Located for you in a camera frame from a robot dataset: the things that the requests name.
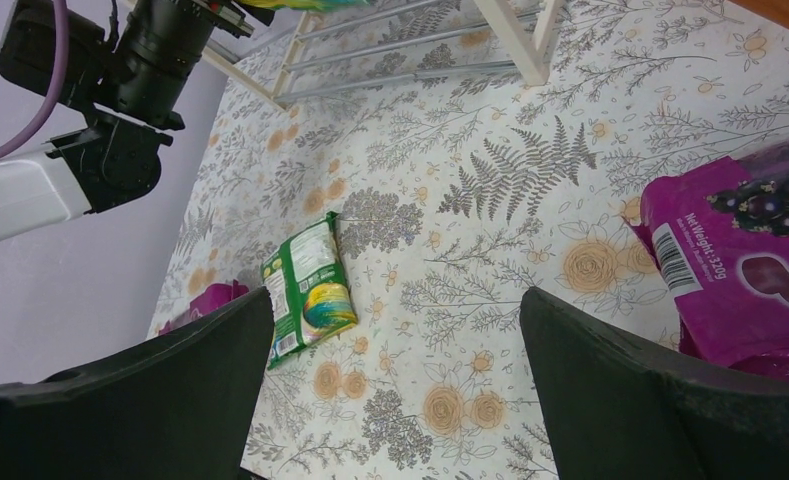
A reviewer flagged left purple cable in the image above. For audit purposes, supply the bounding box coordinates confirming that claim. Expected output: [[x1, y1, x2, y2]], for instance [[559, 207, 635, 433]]
[[0, 0, 72, 170]]

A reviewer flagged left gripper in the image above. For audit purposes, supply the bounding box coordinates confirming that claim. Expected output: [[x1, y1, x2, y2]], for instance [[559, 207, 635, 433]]
[[192, 0, 275, 38]]

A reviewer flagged purple grape candy bag left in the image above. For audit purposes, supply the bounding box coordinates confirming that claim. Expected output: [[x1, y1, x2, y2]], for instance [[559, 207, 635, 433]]
[[157, 280, 249, 336]]

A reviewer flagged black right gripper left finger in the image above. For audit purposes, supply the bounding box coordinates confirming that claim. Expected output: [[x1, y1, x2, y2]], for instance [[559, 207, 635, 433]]
[[0, 288, 274, 479]]

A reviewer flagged green Fox's candy bag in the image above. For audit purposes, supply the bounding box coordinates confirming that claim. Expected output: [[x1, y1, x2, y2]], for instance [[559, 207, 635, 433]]
[[237, 0, 368, 12]]

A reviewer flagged purple grape candy bag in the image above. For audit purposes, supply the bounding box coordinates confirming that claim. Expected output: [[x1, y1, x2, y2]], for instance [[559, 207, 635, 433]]
[[635, 137, 789, 382], [157, 280, 249, 336]]

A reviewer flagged purple grape candy bag right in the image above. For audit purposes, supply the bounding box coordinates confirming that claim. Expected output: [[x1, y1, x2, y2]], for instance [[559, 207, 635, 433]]
[[635, 137, 789, 382]]

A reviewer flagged green candy bag underneath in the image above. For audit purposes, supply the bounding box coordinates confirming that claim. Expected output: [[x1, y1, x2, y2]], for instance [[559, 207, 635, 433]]
[[260, 211, 358, 370]]

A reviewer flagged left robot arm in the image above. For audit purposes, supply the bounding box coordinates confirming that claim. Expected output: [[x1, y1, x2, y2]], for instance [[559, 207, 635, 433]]
[[0, 0, 275, 241]]

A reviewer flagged white metal shelf rack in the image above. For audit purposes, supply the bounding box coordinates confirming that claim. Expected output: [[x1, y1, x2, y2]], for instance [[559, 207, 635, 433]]
[[202, 1, 564, 110]]

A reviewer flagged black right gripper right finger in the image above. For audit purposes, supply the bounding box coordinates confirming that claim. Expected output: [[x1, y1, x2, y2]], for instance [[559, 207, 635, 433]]
[[519, 289, 789, 479]]

